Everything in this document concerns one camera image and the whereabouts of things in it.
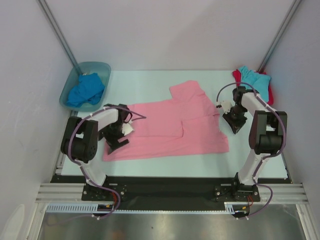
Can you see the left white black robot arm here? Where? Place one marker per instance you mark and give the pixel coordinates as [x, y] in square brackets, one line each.
[82, 135]

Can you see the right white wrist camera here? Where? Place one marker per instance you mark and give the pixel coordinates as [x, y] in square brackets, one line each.
[226, 106]

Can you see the left aluminium corner post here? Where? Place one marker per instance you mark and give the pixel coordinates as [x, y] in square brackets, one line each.
[48, 13]

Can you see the red folded t shirt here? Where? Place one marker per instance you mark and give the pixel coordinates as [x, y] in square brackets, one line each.
[237, 76]

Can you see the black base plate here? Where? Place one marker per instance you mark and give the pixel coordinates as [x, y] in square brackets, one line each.
[163, 193]

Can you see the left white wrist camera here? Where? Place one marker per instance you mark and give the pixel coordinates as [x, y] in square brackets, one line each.
[126, 129]

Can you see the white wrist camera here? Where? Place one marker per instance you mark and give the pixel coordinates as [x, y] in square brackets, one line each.
[126, 129]
[226, 106]

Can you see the right slotted cable duct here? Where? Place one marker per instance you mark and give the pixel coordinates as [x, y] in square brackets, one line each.
[238, 207]

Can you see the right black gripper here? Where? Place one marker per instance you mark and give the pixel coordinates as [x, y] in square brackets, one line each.
[235, 119]

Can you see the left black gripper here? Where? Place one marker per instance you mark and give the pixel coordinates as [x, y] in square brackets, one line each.
[112, 142]

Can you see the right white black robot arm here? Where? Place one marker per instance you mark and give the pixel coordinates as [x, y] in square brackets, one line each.
[267, 135]

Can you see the left slotted cable duct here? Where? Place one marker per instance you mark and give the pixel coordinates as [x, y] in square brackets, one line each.
[87, 208]

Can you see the teal plastic bin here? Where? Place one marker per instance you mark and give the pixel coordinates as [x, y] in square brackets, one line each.
[84, 68]

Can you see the pink t shirt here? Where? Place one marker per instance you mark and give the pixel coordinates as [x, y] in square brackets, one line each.
[185, 124]

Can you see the front aluminium rail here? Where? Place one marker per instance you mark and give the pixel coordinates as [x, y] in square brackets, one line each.
[60, 192]

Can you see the slotted cable duct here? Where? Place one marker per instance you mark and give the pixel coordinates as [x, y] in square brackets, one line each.
[87, 208]
[238, 207]

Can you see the teal folded t shirt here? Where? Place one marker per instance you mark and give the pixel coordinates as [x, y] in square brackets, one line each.
[260, 82]

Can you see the aluminium corner post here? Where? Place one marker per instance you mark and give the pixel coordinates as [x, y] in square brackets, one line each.
[293, 9]
[48, 13]

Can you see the right aluminium corner post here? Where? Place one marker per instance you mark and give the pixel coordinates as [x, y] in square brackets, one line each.
[293, 9]

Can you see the blue crumpled t shirt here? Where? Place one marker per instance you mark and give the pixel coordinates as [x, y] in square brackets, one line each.
[88, 90]

